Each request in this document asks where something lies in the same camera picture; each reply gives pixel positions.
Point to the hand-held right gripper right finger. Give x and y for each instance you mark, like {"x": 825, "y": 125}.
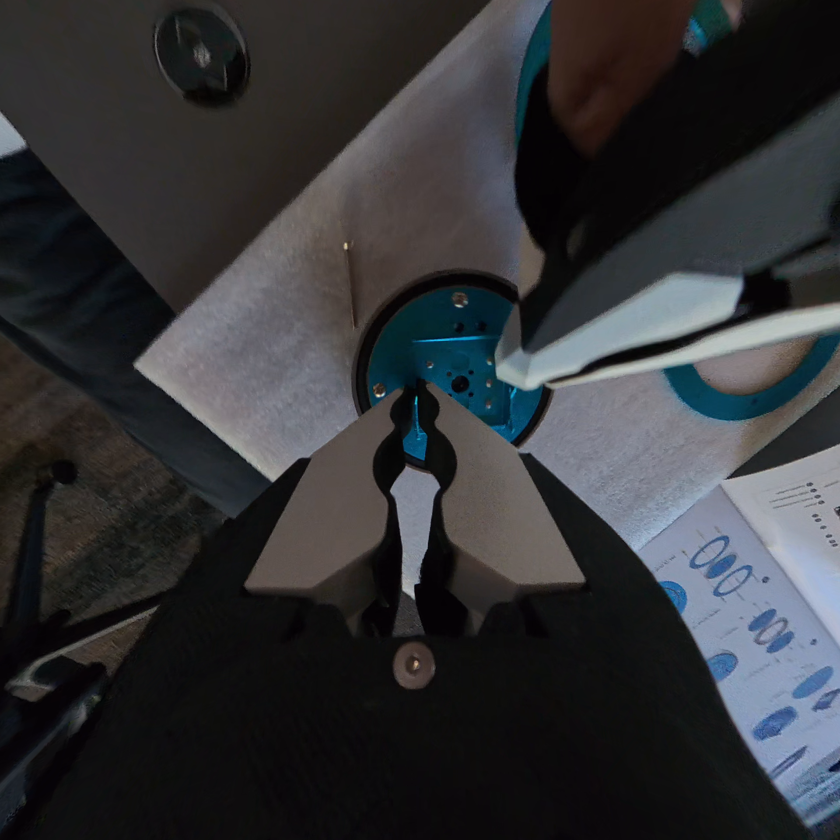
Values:
{"x": 505, "y": 525}

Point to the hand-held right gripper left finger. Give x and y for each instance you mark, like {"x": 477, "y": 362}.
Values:
{"x": 328, "y": 525}

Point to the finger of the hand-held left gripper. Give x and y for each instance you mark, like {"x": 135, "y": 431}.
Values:
{"x": 754, "y": 334}
{"x": 656, "y": 262}

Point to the round blue turntable base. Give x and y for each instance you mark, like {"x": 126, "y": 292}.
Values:
{"x": 459, "y": 341}

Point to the round black desk control panel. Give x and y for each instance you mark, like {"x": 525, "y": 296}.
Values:
{"x": 201, "y": 56}

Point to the person's left hand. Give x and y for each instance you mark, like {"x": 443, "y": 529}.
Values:
{"x": 604, "y": 65}

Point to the white printed paper sheet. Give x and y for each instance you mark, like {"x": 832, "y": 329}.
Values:
{"x": 794, "y": 518}

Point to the white foam sheet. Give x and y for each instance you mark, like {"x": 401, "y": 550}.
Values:
{"x": 295, "y": 315}

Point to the long metal screw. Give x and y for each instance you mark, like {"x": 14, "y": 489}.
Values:
{"x": 351, "y": 282}

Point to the instruction sheet with blue pictures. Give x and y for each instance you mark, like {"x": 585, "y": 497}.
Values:
{"x": 754, "y": 656}

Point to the black office chair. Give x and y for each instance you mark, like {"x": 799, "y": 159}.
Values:
{"x": 31, "y": 564}

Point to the person's dark trousers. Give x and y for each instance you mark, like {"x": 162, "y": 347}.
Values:
{"x": 79, "y": 295}

